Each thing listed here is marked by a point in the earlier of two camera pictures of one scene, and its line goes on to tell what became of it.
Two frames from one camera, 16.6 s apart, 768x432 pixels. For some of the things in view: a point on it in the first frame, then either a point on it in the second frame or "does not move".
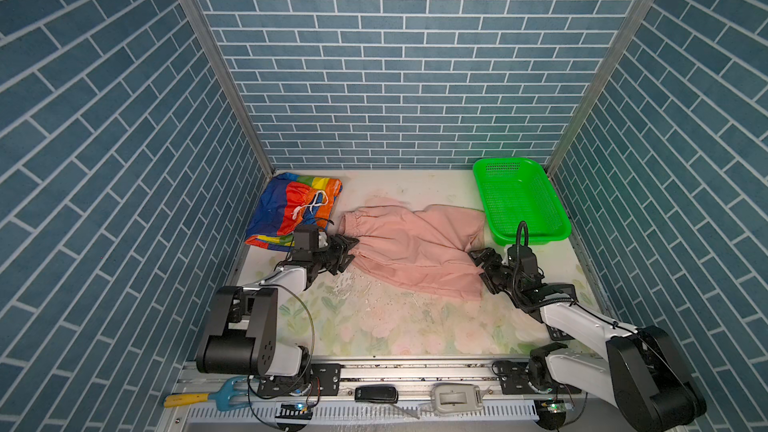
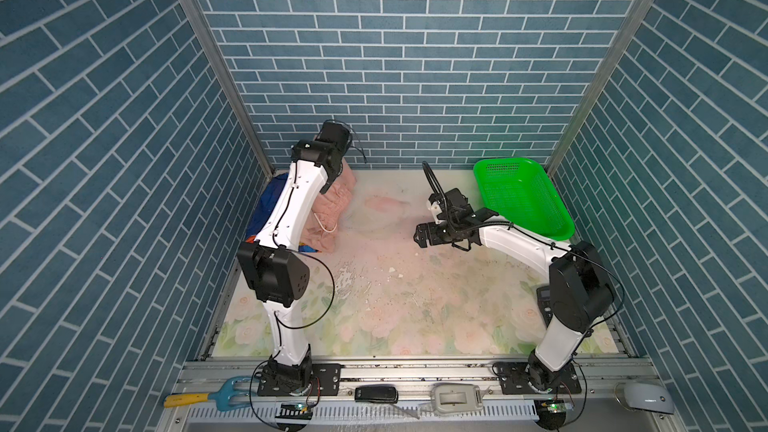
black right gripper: x=489 y=253 to x=431 y=237
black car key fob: x=379 y=393 does not move
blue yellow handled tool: x=222 y=397 does not move
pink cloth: x=421 y=252 to x=329 y=211
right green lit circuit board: x=551 y=412 does not move
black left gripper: x=345 y=244 to x=323 y=190
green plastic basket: x=517 y=190 does not move
